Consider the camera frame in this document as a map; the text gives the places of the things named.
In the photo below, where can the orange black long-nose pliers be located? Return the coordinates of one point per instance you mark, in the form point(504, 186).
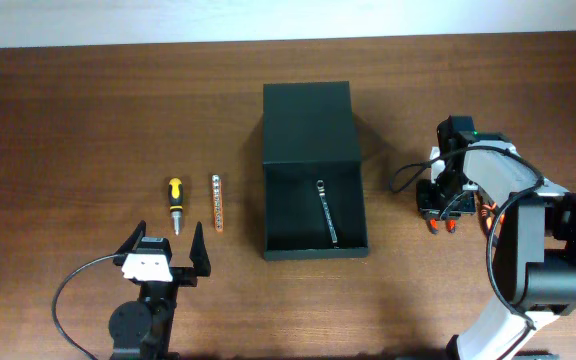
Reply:
point(487, 211)

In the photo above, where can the yellow black stubby screwdriver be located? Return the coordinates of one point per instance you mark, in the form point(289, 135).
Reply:
point(175, 198)

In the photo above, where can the black open storage box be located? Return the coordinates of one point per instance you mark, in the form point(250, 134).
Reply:
point(309, 134)

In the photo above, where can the orange socket bit rail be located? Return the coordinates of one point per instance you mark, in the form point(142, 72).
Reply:
point(217, 203)

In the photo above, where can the silver ratchet wrench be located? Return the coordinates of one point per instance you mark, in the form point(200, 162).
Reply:
point(322, 195)

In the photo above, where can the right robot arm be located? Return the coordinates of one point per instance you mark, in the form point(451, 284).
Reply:
point(531, 235)

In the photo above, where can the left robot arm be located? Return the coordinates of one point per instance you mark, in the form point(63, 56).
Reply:
point(142, 329)

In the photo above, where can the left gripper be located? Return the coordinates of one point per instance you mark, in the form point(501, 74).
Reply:
point(188, 276)

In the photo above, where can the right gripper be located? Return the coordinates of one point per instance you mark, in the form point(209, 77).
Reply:
point(429, 206)

